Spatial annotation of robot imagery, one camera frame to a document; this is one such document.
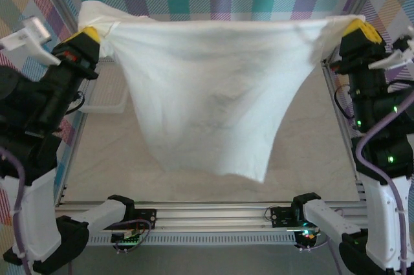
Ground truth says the thin black left gripper cable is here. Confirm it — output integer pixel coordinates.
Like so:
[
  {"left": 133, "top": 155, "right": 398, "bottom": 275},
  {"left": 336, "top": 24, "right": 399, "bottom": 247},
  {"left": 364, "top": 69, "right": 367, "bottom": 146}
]
[{"left": 64, "top": 91, "right": 85, "bottom": 116}]

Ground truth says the green-lit controller board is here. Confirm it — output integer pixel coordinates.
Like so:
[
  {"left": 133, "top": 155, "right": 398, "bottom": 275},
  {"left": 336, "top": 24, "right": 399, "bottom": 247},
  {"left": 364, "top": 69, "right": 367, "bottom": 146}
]
[{"left": 111, "top": 228, "right": 145, "bottom": 245}]

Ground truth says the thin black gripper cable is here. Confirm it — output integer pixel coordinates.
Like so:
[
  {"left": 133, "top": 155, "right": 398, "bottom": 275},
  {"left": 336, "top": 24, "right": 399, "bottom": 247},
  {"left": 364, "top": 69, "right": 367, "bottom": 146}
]
[
  {"left": 334, "top": 84, "right": 355, "bottom": 121},
  {"left": 64, "top": 91, "right": 85, "bottom": 116}
]

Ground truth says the grey slotted cable duct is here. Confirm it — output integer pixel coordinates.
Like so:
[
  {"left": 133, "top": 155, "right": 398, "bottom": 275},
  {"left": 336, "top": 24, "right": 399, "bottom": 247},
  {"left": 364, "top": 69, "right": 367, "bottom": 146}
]
[{"left": 87, "top": 234, "right": 297, "bottom": 245}]

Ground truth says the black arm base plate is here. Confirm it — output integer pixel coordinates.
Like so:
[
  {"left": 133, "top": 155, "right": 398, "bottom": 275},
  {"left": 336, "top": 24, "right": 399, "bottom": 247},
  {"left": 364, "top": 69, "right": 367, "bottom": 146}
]
[
  {"left": 134, "top": 208, "right": 158, "bottom": 229},
  {"left": 270, "top": 206, "right": 300, "bottom": 228}
]

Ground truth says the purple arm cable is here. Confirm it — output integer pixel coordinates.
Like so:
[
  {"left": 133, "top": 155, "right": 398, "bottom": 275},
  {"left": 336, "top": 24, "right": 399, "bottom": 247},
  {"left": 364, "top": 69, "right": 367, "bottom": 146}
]
[
  {"left": 0, "top": 147, "right": 153, "bottom": 275},
  {"left": 299, "top": 92, "right": 414, "bottom": 275}
]

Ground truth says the wide aluminium base rail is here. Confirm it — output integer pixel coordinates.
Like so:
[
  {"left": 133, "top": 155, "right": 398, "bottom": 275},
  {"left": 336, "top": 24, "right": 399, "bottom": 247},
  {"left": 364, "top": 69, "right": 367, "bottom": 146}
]
[{"left": 54, "top": 199, "right": 369, "bottom": 234}]

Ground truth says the thin black right gripper cable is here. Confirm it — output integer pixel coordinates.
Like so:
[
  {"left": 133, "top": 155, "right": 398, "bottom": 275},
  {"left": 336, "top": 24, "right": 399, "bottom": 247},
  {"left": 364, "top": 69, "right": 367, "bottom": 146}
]
[{"left": 334, "top": 84, "right": 355, "bottom": 121}]

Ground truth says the white plastic mesh basket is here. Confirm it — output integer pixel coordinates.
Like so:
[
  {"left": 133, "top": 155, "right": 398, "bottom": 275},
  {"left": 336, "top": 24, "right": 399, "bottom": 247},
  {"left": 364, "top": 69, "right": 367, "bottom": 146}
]
[{"left": 77, "top": 58, "right": 129, "bottom": 115}]

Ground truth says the white t-shirt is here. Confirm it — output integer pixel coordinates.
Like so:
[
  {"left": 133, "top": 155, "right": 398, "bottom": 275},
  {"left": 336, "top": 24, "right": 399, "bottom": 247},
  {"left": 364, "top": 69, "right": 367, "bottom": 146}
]
[{"left": 78, "top": 0, "right": 366, "bottom": 182}]

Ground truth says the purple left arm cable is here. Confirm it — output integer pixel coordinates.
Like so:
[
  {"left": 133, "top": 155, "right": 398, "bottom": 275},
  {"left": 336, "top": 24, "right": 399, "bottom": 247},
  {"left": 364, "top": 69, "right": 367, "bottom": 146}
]
[{"left": 0, "top": 147, "right": 153, "bottom": 275}]

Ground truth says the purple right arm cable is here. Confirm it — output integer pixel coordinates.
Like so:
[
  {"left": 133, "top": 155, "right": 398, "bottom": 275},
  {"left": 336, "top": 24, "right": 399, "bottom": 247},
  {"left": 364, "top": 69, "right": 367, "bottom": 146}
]
[{"left": 299, "top": 92, "right": 414, "bottom": 275}]

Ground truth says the red-lit controller board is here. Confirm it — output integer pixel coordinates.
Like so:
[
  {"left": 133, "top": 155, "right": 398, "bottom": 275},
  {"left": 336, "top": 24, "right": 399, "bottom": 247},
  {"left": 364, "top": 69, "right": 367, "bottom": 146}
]
[{"left": 296, "top": 228, "right": 321, "bottom": 243}]

